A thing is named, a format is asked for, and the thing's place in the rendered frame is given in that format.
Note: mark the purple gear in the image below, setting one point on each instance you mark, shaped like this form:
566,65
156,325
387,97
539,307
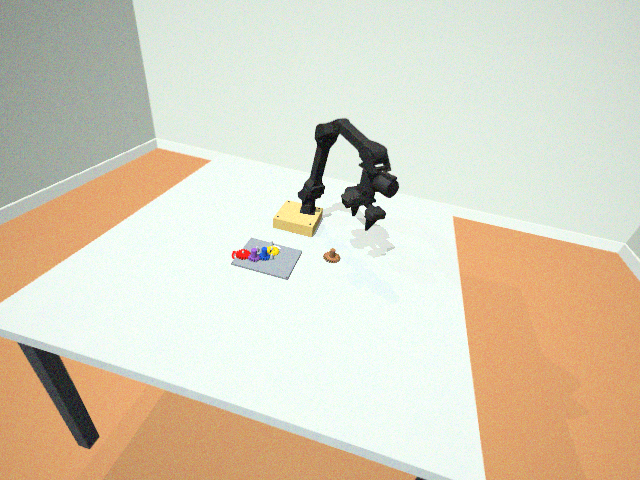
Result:
254,257

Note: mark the blue gear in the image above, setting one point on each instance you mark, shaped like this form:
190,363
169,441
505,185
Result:
264,255

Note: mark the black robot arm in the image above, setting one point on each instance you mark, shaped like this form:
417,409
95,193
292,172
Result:
370,152

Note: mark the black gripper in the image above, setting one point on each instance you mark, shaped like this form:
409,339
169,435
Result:
372,214

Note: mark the brown gear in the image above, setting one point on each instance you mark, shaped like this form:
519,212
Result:
331,256

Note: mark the red gear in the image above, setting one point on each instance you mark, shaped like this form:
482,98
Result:
242,256

